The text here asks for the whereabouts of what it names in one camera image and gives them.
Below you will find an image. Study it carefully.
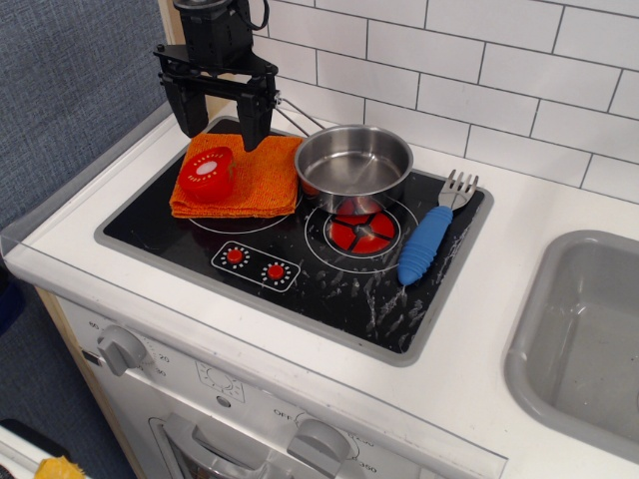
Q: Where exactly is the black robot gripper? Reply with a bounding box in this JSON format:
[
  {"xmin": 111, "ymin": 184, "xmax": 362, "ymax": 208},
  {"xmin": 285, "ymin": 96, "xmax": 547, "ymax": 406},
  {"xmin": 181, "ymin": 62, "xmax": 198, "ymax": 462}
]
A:
[{"xmin": 154, "ymin": 1, "xmax": 279, "ymax": 152}]

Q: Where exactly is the stainless steel pot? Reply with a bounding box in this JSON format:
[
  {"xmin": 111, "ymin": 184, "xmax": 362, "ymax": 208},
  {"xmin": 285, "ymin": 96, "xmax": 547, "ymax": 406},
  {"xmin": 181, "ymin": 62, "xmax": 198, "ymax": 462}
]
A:
[{"xmin": 294, "ymin": 121, "xmax": 413, "ymax": 216}]

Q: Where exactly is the red toy tomato half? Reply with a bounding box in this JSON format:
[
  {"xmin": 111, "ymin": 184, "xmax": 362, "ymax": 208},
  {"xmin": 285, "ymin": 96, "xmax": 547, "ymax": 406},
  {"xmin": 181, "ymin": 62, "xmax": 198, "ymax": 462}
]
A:
[{"xmin": 178, "ymin": 147, "xmax": 235, "ymax": 203}]

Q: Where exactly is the orange folded cloth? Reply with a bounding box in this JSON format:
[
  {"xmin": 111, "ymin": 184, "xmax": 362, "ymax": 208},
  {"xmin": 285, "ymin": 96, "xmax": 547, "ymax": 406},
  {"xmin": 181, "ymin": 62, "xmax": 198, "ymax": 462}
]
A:
[{"xmin": 170, "ymin": 134, "xmax": 302, "ymax": 219}]

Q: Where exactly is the black toy stovetop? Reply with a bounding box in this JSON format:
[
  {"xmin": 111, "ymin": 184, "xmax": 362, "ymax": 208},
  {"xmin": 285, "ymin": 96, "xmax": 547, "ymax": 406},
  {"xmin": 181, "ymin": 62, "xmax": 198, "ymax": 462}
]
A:
[{"xmin": 94, "ymin": 115, "xmax": 495, "ymax": 368}]

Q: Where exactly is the grey left oven knob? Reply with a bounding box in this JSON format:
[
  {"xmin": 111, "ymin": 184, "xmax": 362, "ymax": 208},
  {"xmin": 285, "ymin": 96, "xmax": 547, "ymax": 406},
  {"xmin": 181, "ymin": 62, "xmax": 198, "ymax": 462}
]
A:
[{"xmin": 97, "ymin": 325, "xmax": 152, "ymax": 377}]

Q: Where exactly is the grey oven knob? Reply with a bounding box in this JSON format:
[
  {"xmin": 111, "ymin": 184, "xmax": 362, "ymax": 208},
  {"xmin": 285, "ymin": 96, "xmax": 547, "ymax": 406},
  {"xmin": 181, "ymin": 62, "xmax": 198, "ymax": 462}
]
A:
[
  {"xmin": 287, "ymin": 419, "xmax": 350, "ymax": 478},
  {"xmin": 97, "ymin": 325, "xmax": 152, "ymax": 377}
]

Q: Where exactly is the white toy oven door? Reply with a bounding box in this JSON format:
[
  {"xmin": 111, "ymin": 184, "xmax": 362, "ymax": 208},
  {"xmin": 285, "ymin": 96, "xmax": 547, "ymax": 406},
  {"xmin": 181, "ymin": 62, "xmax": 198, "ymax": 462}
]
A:
[{"xmin": 149, "ymin": 413, "xmax": 319, "ymax": 478}]

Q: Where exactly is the grey right oven knob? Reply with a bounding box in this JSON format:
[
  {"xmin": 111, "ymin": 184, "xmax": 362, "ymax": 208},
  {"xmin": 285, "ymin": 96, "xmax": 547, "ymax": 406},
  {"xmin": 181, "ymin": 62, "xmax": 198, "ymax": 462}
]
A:
[{"xmin": 287, "ymin": 419, "xmax": 350, "ymax": 478}]

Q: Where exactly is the yellow black object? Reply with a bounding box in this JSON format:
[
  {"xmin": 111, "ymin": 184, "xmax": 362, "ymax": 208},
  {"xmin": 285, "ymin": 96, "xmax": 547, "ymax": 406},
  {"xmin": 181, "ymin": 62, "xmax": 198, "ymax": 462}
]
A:
[{"xmin": 34, "ymin": 456, "xmax": 87, "ymax": 479}]

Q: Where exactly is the grey plastic sink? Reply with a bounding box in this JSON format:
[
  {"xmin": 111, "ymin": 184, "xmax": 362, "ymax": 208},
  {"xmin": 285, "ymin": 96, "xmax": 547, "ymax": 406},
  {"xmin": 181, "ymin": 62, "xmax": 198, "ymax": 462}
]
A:
[{"xmin": 505, "ymin": 231, "xmax": 638, "ymax": 462}]

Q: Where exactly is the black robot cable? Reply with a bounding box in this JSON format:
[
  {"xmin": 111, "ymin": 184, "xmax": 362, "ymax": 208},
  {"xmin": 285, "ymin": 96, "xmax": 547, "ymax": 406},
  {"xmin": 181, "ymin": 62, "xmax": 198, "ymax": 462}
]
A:
[{"xmin": 246, "ymin": 0, "xmax": 272, "ymax": 32}]

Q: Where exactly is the blue handled toy fork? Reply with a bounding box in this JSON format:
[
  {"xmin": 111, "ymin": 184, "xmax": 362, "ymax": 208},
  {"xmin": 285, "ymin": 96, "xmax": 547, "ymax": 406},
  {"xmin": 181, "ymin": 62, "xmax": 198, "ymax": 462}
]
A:
[{"xmin": 397, "ymin": 170, "xmax": 478, "ymax": 286}]

